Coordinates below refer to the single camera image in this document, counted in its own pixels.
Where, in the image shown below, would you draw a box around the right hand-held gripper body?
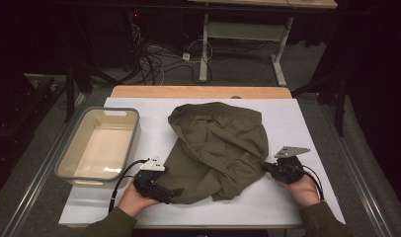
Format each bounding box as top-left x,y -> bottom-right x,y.
270,145 -> 312,185

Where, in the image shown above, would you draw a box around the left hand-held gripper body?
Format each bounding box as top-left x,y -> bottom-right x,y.
132,156 -> 174,205

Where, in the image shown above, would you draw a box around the olive green shorts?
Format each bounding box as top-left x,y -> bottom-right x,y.
157,102 -> 270,205

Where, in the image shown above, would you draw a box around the beige plastic basin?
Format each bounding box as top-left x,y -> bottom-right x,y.
53,107 -> 142,190

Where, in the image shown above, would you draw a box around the person's left hand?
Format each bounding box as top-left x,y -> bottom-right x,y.
118,182 -> 160,218

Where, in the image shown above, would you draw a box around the person's right hand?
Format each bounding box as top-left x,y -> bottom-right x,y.
277,174 -> 322,208

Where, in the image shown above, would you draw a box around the white table board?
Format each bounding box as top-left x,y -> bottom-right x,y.
58,97 -> 347,228

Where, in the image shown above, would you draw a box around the wooden table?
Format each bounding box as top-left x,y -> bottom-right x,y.
110,85 -> 293,100

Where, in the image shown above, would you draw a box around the black metal stand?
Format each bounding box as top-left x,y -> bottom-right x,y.
63,13 -> 95,123
291,72 -> 351,138

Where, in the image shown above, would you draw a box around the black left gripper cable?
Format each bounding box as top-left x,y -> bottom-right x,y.
109,158 -> 150,213

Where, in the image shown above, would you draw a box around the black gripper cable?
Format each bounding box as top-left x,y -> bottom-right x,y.
109,158 -> 150,213
300,164 -> 326,201

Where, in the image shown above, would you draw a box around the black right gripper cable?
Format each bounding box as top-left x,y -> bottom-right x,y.
300,164 -> 326,201

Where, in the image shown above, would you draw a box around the metal floor rail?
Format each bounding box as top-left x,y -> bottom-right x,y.
0,95 -> 88,237
320,105 -> 394,237

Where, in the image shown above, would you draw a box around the tangle of floor cables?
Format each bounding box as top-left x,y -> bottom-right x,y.
128,13 -> 213,85

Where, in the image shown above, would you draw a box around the white frame desk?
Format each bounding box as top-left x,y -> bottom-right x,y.
188,0 -> 339,87

